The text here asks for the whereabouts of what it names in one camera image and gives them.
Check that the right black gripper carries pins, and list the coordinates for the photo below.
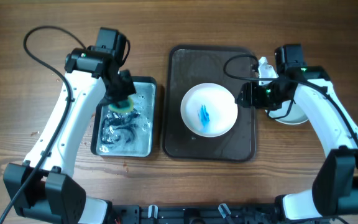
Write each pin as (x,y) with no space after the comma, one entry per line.
(251,92)

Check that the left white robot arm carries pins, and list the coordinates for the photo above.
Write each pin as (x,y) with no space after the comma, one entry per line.
(42,187)

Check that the white plate blue streak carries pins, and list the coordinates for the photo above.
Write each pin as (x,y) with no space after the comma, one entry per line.
(209,110)

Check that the black soapy water tray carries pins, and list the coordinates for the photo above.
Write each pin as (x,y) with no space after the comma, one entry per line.
(127,134)

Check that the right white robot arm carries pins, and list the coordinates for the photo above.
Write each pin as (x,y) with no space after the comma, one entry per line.
(335,189)

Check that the brown serving tray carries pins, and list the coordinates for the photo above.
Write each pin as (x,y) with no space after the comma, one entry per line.
(190,65)

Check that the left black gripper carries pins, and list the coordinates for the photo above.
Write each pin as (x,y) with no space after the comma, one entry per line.
(128,89)

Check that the green yellow sponge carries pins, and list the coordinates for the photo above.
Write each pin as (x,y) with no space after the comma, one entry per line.
(124,106)

